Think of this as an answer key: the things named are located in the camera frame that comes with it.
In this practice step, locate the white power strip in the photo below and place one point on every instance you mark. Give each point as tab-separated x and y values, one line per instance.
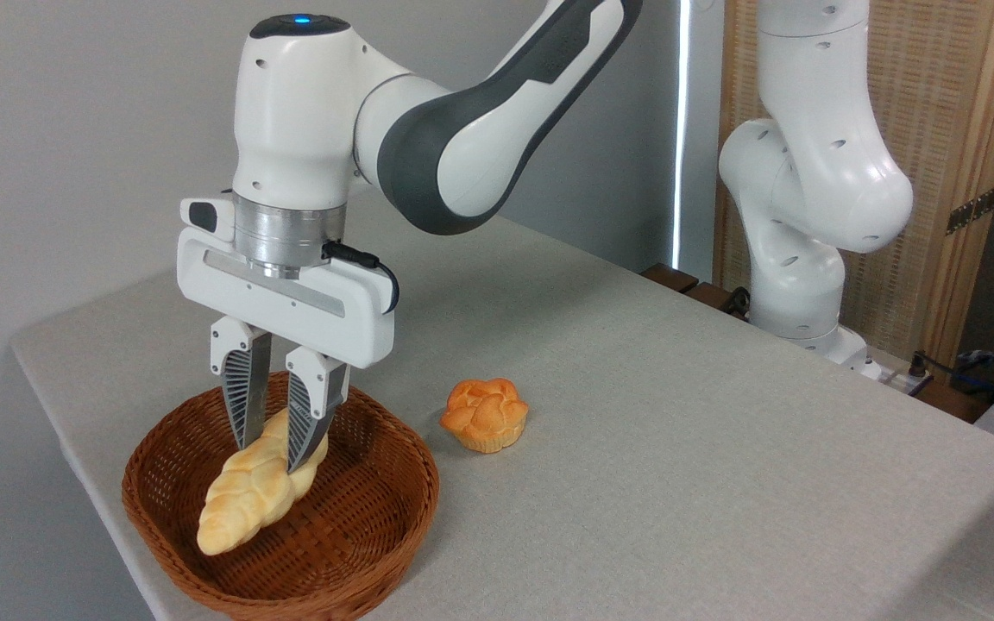
894	379

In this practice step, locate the orange flower-shaped bun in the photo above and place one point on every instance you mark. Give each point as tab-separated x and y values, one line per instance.
484	417

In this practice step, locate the metal screen hinge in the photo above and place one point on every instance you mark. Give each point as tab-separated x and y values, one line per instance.
971	210

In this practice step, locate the wooden rattan folding screen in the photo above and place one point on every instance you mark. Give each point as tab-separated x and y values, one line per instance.
946	103

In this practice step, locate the dark wooden block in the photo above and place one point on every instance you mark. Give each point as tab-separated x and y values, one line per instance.
708	296
670	278

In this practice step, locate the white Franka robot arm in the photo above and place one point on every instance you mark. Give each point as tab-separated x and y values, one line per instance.
290	112

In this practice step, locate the brown wicker basket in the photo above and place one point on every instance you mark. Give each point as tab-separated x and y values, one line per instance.
359	535

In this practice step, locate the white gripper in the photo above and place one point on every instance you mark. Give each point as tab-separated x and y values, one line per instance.
333	319

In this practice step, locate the black power plug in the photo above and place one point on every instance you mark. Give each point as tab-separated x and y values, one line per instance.
918	364

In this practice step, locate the long braided bread loaf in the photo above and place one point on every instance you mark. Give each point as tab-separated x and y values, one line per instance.
242	500

